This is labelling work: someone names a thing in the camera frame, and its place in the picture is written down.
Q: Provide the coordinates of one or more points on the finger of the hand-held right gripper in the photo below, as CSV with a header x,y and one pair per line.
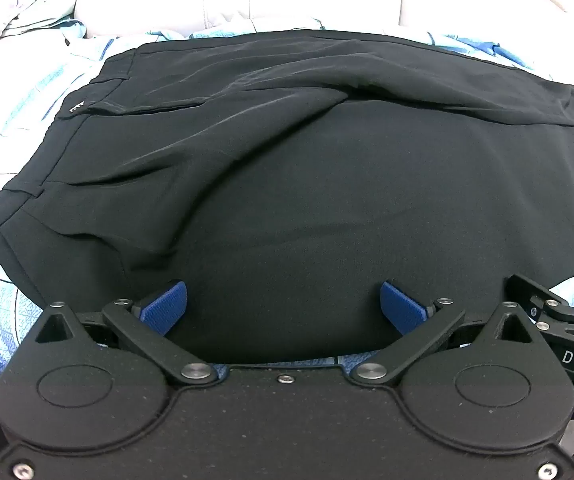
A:
x,y
557,304

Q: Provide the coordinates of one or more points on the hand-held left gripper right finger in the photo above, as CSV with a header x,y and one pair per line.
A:
x,y
401,310

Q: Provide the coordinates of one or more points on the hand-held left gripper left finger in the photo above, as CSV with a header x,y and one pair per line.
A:
x,y
166,309

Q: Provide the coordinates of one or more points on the black dress pants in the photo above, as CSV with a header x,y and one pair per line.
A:
x,y
287,190

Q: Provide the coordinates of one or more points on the blue plaid bedsheet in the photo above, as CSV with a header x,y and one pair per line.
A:
x,y
42,95

